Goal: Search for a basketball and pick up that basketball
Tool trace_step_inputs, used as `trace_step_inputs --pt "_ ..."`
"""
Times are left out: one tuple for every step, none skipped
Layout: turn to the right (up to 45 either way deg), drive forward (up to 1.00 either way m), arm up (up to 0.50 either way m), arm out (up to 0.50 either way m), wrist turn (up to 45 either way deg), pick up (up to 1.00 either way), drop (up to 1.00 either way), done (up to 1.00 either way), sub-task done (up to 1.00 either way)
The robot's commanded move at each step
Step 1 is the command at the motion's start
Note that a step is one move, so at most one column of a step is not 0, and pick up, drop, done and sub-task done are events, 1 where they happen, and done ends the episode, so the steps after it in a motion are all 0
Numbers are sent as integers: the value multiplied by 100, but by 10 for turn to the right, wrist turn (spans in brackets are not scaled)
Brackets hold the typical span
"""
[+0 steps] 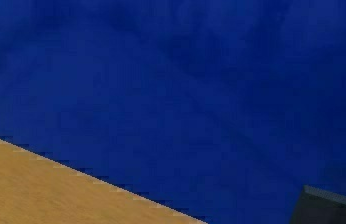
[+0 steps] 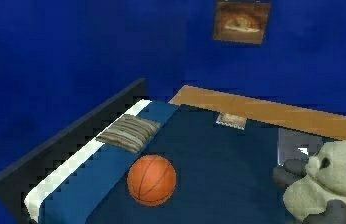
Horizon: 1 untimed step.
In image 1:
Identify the dark grey box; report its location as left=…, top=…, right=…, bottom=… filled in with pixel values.
left=289, top=185, right=346, bottom=224

